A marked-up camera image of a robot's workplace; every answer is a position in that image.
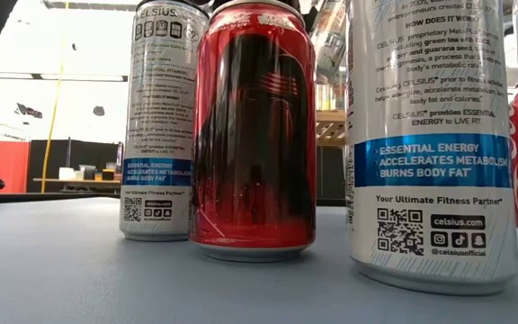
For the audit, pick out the white Celsius can yellow band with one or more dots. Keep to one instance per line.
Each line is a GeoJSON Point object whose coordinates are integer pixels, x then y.
{"type": "Point", "coordinates": [331, 98]}
{"type": "Point", "coordinates": [328, 45]}

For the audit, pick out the wooden slatted shelf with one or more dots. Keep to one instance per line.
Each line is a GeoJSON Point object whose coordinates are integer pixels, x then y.
{"type": "Point", "coordinates": [331, 118]}

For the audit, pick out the red cola can dark figure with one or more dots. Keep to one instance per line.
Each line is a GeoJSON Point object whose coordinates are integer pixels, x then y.
{"type": "Point", "coordinates": [250, 157]}

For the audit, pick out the black partition panel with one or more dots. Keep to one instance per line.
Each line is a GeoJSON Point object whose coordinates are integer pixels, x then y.
{"type": "Point", "coordinates": [331, 173]}
{"type": "Point", "coordinates": [47, 155]}

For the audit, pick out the blue-grey table mat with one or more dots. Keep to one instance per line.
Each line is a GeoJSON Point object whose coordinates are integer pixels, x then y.
{"type": "Point", "coordinates": [241, 297]}

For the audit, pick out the black box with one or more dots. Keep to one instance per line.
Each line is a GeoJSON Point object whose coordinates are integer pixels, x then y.
{"type": "Point", "coordinates": [88, 172]}

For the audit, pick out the wooden workbench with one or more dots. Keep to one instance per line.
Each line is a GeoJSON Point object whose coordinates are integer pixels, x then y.
{"type": "Point", "coordinates": [74, 181]}

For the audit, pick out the white box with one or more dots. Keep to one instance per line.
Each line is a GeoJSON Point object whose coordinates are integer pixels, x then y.
{"type": "Point", "coordinates": [65, 173]}

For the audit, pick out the red panel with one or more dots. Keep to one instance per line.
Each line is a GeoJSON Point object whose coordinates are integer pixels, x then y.
{"type": "Point", "coordinates": [5, 166]}

